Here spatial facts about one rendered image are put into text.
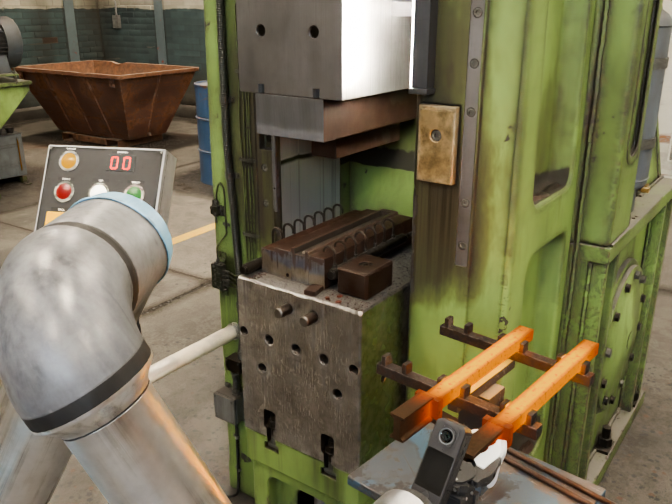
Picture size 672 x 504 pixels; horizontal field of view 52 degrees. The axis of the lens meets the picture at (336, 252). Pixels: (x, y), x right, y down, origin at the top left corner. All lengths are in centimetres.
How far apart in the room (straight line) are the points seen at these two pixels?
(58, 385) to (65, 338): 4
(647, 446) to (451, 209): 160
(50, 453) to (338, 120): 102
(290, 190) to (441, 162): 52
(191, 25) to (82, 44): 192
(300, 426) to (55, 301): 128
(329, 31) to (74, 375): 109
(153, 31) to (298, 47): 902
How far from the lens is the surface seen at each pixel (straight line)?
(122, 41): 1106
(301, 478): 191
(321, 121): 155
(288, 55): 159
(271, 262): 175
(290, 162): 189
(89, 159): 198
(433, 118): 154
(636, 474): 276
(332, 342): 162
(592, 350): 137
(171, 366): 196
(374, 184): 208
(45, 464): 84
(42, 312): 59
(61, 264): 61
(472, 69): 151
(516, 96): 148
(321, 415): 175
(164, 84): 815
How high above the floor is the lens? 157
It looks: 20 degrees down
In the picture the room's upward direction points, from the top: straight up
